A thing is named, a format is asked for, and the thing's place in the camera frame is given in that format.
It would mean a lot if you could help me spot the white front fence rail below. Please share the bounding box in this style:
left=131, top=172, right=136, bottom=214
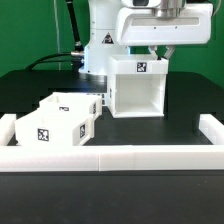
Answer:
left=0, top=145, right=224, bottom=172

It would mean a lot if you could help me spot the white fence piece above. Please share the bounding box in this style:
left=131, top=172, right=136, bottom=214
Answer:
left=0, top=114, right=16, bottom=146
left=199, top=114, right=224, bottom=145

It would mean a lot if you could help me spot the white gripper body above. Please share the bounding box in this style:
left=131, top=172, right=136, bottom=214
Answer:
left=116, top=0, right=213, bottom=46

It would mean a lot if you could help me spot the white drawer cabinet frame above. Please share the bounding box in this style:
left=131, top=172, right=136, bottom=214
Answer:
left=107, top=54, right=168, bottom=118

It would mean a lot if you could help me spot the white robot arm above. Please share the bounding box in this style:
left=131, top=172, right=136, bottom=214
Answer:
left=79, top=0, right=213, bottom=82

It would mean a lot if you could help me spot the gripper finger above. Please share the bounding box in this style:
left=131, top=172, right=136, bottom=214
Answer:
left=163, top=45, right=175, bottom=60
left=148, top=46, right=161, bottom=60

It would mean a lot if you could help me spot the white left fence piece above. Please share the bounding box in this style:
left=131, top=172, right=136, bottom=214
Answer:
left=0, top=114, right=16, bottom=146

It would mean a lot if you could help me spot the white drawer box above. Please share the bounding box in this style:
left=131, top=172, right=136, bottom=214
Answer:
left=39, top=92, right=102, bottom=120
left=15, top=109, right=94, bottom=146

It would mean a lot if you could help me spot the black cable bundle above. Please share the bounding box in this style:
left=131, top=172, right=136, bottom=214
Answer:
left=25, top=0, right=86, bottom=71

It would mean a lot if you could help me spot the white marker sheet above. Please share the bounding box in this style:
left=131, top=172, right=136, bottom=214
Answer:
left=87, top=93, right=108, bottom=106

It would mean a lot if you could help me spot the white rear drawer box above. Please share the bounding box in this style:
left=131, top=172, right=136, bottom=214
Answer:
left=39, top=92, right=102, bottom=120

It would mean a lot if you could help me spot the white right fence piece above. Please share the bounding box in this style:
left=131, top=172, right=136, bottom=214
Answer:
left=199, top=114, right=224, bottom=145

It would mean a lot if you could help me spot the thin grey vertical cable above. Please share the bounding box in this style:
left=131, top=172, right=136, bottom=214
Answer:
left=53, top=0, right=62, bottom=71

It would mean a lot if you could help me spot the white front drawer box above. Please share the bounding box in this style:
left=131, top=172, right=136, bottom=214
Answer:
left=15, top=109, right=94, bottom=146

